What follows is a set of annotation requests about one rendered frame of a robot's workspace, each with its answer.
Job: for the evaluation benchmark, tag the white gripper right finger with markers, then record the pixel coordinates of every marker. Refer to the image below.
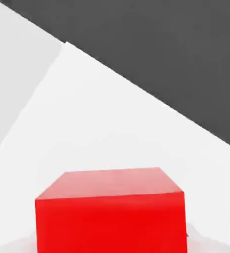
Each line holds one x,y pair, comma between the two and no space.
197,244

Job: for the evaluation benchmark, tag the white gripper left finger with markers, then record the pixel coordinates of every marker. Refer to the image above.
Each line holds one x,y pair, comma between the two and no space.
25,246

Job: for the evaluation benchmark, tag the small red cube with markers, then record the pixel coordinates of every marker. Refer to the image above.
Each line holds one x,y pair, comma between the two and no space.
110,221

